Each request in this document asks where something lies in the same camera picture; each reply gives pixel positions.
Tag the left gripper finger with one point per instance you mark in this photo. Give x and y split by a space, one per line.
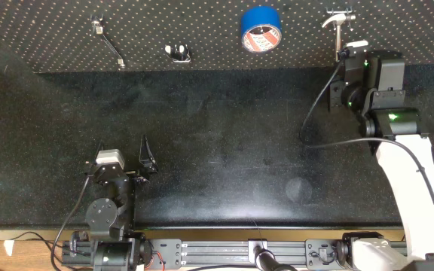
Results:
100 146
147 158

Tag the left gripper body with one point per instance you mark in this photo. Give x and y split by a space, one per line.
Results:
111 175

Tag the pliers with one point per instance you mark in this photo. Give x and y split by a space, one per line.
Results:
177 50

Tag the roll of blue tape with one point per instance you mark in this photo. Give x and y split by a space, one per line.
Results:
256 19

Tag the hammer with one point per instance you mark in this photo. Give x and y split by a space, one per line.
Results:
338 34

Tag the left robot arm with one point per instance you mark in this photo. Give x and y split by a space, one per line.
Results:
102 212

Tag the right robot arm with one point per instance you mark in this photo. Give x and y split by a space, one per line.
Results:
409 188

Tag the black pegboard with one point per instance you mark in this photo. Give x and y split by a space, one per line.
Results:
164 30

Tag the wrench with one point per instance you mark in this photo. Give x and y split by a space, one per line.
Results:
108 43

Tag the metal hook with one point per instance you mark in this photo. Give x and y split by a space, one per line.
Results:
338 10
96 17
261 28
185 60

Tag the white tape piece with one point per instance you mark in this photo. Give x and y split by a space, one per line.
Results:
9 246

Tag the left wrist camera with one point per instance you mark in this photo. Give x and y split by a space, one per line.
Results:
109 157

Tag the mounting rail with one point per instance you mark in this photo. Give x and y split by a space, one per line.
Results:
209 252

